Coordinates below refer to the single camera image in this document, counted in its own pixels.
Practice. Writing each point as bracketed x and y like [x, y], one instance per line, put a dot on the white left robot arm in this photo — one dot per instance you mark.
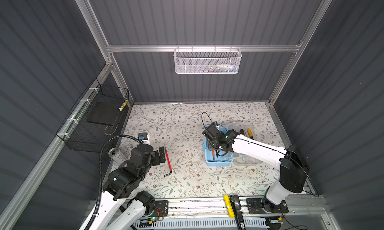
[114, 210]

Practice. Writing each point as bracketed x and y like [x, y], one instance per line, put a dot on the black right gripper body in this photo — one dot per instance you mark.
[211, 146]

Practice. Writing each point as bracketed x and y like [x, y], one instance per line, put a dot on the black pad in basket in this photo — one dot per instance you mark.
[107, 114]

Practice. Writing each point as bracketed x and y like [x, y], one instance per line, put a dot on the black handle on rail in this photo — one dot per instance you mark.
[237, 209]

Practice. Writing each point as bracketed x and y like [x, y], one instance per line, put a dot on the red handled tool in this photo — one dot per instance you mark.
[169, 163]

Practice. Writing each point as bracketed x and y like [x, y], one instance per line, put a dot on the black wire mesh basket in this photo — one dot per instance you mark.
[78, 134]

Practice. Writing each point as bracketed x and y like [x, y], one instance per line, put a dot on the yellow marker on rail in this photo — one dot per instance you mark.
[229, 206]

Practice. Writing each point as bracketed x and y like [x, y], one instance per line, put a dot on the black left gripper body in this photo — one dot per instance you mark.
[155, 160]

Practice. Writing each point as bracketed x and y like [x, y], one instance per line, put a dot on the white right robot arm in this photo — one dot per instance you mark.
[288, 162]

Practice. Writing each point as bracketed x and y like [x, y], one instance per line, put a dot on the orange handled screwdriver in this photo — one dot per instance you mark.
[250, 134]

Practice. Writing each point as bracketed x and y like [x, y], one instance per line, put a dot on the white wire mesh basket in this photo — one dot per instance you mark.
[207, 61]

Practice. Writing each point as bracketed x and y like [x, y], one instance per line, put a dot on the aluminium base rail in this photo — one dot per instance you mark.
[297, 212]

